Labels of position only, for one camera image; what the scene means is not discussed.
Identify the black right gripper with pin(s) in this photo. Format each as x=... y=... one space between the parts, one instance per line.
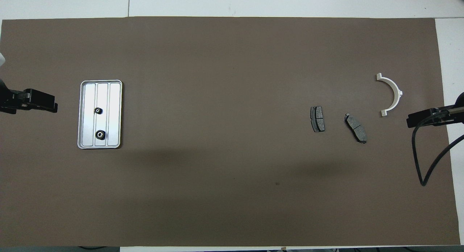
x=453 y=112

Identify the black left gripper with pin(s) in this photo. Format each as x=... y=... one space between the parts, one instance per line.
x=9 y=99

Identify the small black bearing gear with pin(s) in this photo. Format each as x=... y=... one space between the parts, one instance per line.
x=100 y=135
x=98 y=110

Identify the silver metal tray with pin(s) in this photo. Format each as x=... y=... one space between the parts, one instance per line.
x=114 y=118

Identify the long dark brake pad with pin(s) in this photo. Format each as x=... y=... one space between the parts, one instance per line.
x=356 y=128

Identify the short dark brake pad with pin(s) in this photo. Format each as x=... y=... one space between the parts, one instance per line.
x=318 y=119

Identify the brown table mat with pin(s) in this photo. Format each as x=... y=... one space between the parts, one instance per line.
x=232 y=194

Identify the white semicircular bracket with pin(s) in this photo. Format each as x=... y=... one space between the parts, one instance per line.
x=393 y=89

